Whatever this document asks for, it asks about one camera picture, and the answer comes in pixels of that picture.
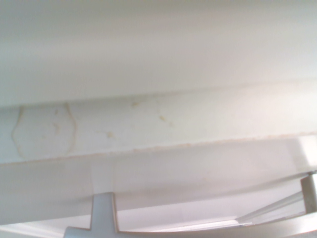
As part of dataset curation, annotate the white drawer with wooden interior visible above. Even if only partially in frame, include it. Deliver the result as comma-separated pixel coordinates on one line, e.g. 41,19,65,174
0,83,317,233

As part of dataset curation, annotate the curved grey drawer handle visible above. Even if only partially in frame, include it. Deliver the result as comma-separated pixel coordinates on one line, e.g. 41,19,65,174
64,171,317,238

